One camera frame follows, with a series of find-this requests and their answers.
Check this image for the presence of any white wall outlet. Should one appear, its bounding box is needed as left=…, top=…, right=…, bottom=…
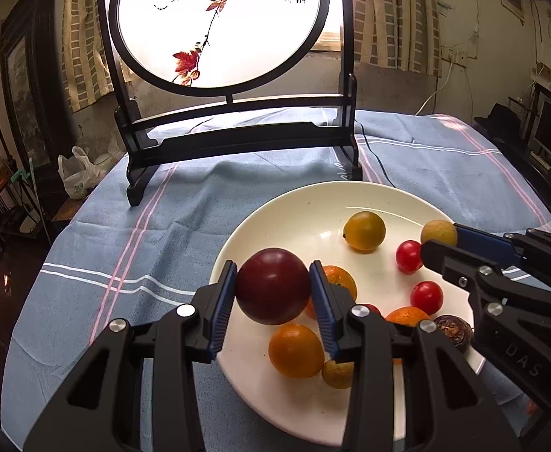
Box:
left=440, top=46, right=468, bottom=67

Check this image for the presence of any white plastic bag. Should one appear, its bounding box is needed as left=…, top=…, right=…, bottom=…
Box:
left=58, top=146, right=111, bottom=200

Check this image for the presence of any black hat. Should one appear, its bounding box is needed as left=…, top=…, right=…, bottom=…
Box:
left=474, top=102, right=521, bottom=133

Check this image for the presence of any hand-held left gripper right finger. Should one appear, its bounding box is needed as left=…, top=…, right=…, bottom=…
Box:
left=308, top=260, right=523, bottom=452

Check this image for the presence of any blue striped tablecloth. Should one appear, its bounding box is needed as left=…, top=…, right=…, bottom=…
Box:
left=0, top=107, right=551, bottom=452

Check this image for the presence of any white round plate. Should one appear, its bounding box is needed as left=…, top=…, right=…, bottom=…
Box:
left=209, top=181, right=488, bottom=448

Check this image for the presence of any checked beige curtain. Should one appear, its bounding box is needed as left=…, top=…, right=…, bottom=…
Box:
left=351, top=0, right=443, bottom=78
left=61, top=0, right=132, bottom=114

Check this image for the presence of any black cable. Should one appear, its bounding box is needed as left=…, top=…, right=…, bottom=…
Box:
left=355, top=121, right=394, bottom=186

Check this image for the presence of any small yellow fruit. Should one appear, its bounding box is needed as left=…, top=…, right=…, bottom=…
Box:
left=420, top=220, right=458, bottom=248
left=321, top=359, right=354, bottom=389

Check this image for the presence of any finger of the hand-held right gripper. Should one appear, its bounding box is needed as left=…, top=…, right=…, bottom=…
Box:
left=454, top=223, right=551, bottom=293
left=420, top=239, right=551, bottom=415

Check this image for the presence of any dark red plum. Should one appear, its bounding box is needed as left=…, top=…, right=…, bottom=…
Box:
left=235, top=247, right=312, bottom=325

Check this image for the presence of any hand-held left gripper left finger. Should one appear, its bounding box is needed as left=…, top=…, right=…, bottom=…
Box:
left=23, top=260, right=237, bottom=452

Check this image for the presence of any brown walnut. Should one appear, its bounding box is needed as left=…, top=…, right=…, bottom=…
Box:
left=433, top=315, right=474, bottom=354

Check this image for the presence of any mandarin orange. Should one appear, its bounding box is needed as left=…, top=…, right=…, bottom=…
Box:
left=385, top=306, right=431, bottom=328
left=306, top=265, right=358, bottom=318

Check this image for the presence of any round bird screen on stand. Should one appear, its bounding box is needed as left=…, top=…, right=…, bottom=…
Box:
left=96, top=0, right=364, bottom=207

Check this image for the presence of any yellow-orange round fruit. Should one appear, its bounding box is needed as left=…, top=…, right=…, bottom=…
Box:
left=342, top=211, right=387, bottom=252

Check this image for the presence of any white power cable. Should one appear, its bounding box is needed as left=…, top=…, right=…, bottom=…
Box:
left=414, top=61, right=455, bottom=116

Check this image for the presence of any dark framed painting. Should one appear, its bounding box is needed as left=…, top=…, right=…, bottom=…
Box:
left=0, top=0, right=72, bottom=170

